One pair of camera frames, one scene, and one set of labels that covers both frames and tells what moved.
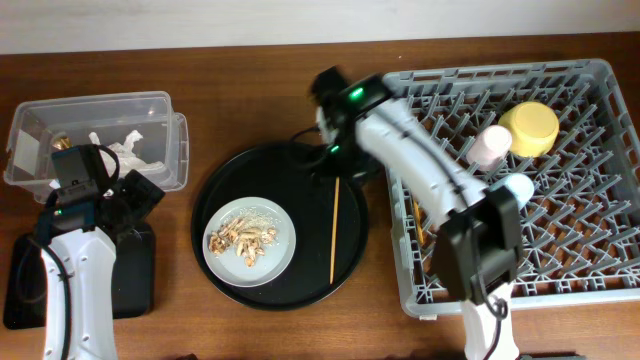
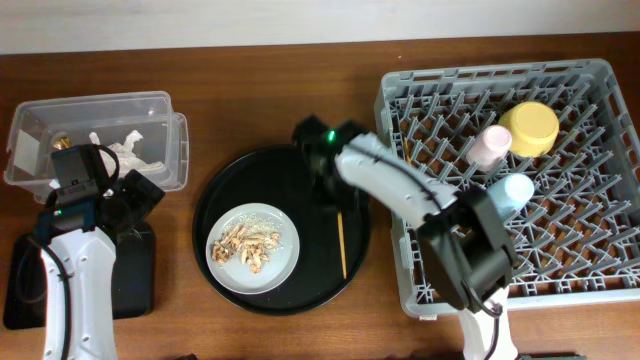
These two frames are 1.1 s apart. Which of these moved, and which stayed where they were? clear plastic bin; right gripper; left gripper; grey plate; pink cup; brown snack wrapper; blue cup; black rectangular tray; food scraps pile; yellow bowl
Moved: food scraps pile; right gripper; grey plate
Stayed: pink cup; clear plastic bin; black rectangular tray; left gripper; yellow bowl; brown snack wrapper; blue cup
